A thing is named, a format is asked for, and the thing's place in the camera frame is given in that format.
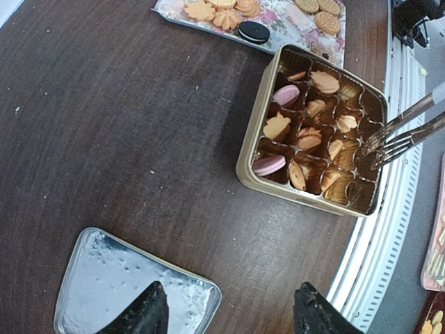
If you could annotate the front aluminium rail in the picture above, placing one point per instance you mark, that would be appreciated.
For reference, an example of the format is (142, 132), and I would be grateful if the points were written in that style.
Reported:
(375, 245)

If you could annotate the pink side tray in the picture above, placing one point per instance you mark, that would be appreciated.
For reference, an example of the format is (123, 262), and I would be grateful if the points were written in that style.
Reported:
(432, 275)

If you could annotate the round golden biscuit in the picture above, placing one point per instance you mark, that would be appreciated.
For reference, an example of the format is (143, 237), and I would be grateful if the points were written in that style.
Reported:
(308, 6)
(327, 22)

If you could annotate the floral cookie tray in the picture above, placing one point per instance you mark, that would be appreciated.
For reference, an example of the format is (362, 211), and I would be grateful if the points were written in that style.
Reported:
(288, 25)

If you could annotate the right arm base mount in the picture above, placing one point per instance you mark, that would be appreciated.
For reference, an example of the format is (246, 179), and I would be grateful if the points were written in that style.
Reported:
(408, 20)

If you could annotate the gold cookie tin box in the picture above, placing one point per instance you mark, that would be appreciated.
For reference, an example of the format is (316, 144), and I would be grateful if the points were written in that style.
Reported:
(347, 110)

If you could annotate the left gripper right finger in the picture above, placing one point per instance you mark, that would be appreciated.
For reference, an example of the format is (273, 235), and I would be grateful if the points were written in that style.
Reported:
(314, 314)

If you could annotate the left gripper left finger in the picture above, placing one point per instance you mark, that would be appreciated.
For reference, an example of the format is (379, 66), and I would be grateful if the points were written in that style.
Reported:
(148, 313)

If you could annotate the silver tin lid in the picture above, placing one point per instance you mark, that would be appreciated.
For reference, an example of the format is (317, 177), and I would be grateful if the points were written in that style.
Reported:
(105, 274)

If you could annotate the black sandwich cookie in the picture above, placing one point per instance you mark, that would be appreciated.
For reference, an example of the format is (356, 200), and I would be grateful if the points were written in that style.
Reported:
(254, 32)

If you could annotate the pink round cookie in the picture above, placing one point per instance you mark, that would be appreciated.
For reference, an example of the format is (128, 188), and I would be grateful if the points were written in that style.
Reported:
(268, 165)
(286, 95)

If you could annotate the flower shaped cookie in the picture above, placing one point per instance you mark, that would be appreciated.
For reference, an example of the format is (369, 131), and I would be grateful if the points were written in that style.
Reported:
(277, 127)

